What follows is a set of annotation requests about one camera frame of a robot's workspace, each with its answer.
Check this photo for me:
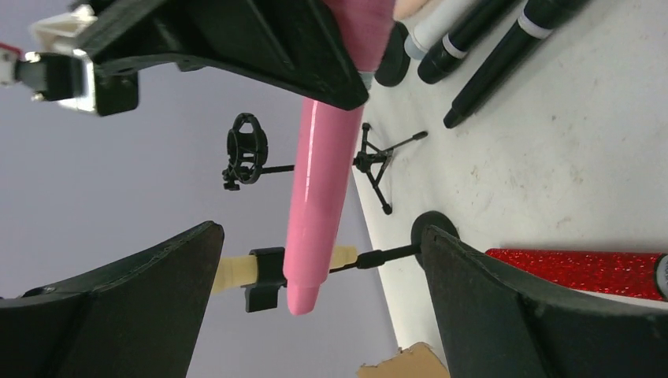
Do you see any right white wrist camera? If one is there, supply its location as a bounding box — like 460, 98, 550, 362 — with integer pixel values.
1, 3, 98, 114

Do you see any peach pink microphone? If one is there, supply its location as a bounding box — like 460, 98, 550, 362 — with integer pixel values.
393, 0, 430, 20

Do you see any black microphone white ring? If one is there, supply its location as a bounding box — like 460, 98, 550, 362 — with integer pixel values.
442, 0, 593, 130

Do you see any red glitter microphone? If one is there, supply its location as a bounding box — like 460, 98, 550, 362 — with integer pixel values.
486, 248, 667, 302

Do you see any white microphone grey head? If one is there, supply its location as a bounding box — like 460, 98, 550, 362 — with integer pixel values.
404, 0, 474, 61

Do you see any shock mount stand round base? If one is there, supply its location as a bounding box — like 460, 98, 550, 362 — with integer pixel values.
374, 21, 410, 87

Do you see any cream white microphone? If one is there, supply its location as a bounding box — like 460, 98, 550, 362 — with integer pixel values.
210, 246, 358, 295

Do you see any clip mic stand round base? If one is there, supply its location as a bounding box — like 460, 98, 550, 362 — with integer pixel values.
225, 211, 458, 313

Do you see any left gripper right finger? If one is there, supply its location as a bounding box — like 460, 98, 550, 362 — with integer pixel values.
421, 226, 667, 377

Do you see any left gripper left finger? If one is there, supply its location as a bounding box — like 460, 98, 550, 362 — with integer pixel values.
1, 221, 225, 377

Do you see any brown cardboard box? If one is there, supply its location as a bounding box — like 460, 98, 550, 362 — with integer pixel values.
357, 342, 451, 378

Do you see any tripod shock mount stand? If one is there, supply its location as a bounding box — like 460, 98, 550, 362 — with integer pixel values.
221, 112, 429, 216

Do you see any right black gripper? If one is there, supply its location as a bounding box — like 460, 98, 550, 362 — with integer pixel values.
75, 0, 369, 110

